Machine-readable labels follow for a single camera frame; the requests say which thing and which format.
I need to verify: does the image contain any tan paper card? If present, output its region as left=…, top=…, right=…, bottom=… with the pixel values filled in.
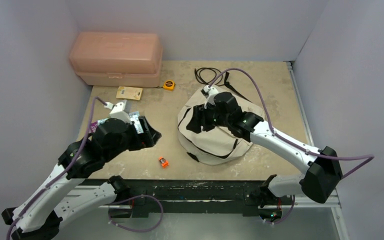
left=116, top=86, right=143, bottom=101

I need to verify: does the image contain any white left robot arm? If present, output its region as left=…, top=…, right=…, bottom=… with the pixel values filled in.
left=1, top=110, right=162, bottom=240

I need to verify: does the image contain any black coiled cable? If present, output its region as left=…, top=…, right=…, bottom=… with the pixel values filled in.
left=194, top=67, right=224, bottom=86

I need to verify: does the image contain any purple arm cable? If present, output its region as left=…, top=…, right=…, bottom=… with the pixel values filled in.
left=5, top=96, right=165, bottom=240
left=206, top=67, right=376, bottom=226

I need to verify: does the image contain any beige canvas backpack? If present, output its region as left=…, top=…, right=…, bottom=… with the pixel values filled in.
left=177, top=89, right=253, bottom=166

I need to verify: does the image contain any pink plastic storage box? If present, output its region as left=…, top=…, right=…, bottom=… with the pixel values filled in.
left=69, top=31, right=163, bottom=88

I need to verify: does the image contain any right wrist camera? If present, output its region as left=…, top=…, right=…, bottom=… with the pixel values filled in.
left=200, top=85, right=219, bottom=99

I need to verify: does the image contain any light blue treehouse book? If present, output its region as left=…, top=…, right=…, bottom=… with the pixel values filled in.
left=96, top=111, right=145, bottom=134

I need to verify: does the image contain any yellow tape measure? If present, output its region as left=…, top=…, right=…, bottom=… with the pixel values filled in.
left=162, top=80, right=176, bottom=91

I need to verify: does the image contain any orange pencil sharpener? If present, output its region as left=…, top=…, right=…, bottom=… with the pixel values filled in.
left=158, top=157, right=170, bottom=169

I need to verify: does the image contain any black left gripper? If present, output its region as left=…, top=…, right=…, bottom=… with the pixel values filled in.
left=105, top=115, right=162, bottom=162

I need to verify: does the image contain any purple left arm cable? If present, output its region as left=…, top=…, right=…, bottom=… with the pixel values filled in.
left=5, top=96, right=165, bottom=240

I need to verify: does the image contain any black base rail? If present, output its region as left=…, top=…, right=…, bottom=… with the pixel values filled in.
left=66, top=178, right=340, bottom=220

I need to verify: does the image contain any purple paperback book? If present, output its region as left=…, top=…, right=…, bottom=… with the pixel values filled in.
left=89, top=121, right=99, bottom=133

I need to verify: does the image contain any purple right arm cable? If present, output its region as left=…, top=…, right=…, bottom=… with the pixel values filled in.
left=206, top=67, right=376, bottom=226

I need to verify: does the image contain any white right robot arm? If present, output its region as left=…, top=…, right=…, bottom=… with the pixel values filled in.
left=204, top=90, right=343, bottom=204

